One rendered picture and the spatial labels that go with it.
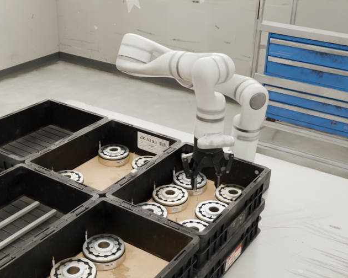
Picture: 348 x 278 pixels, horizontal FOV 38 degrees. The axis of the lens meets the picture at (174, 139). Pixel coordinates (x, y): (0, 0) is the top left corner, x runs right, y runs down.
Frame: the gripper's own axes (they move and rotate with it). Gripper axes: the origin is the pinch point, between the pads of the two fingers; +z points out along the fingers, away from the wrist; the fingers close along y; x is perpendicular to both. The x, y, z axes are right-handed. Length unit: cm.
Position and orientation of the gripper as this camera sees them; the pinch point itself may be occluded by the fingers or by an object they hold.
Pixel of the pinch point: (205, 183)
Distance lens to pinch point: 133.0
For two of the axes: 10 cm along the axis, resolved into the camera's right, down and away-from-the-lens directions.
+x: 2.1, 4.4, -8.7
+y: -9.8, 0.7, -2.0
